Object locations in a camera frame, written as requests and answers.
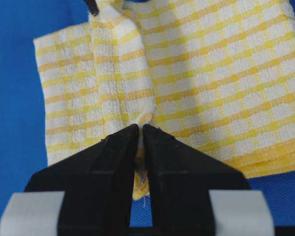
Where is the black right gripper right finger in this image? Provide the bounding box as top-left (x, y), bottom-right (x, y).
top-left (143, 124), bottom-right (276, 236)

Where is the blue table cloth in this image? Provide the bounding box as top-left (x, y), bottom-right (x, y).
top-left (0, 0), bottom-right (295, 226)

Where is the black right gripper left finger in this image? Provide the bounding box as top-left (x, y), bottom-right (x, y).
top-left (0, 124), bottom-right (140, 236)

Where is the yellow checked towel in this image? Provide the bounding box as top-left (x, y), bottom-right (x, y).
top-left (33, 0), bottom-right (295, 201)

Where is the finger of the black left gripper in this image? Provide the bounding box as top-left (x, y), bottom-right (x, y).
top-left (85, 0), bottom-right (99, 16)

